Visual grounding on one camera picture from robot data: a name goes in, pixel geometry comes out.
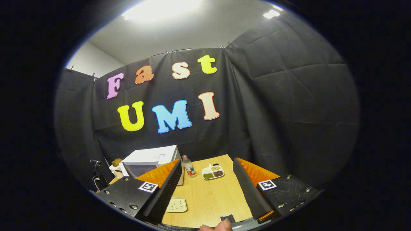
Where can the white toaster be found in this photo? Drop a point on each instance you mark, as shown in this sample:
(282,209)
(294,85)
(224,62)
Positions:
(117,171)

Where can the clear plastic bottle red label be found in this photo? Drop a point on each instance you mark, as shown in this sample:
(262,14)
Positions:
(189,168)

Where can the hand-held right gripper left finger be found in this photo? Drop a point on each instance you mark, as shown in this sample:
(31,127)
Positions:
(167,192)

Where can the black backdrop cloth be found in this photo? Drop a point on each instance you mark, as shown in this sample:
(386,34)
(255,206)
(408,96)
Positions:
(289,106)

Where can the white microwave oven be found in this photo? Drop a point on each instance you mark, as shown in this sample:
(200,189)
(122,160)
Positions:
(151,157)

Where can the large ceiling light panel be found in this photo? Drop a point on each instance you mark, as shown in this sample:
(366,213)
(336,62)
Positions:
(160,8)

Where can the white divided plate with beans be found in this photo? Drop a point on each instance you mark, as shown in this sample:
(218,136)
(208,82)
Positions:
(213,173)

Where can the brown bread slice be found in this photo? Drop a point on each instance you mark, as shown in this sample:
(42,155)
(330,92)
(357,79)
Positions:
(116,162)

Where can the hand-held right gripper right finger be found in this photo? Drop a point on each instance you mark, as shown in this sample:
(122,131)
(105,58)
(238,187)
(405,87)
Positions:
(252,192)

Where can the cream rectangular tray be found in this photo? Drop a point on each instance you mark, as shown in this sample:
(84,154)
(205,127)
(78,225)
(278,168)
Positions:
(176,204)

